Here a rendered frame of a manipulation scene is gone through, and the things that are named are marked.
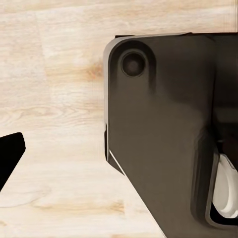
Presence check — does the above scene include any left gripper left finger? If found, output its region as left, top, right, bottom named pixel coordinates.
left=0, top=132, right=26, bottom=191

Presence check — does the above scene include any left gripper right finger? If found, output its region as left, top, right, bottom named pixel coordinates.
left=222, top=132, right=238, bottom=172

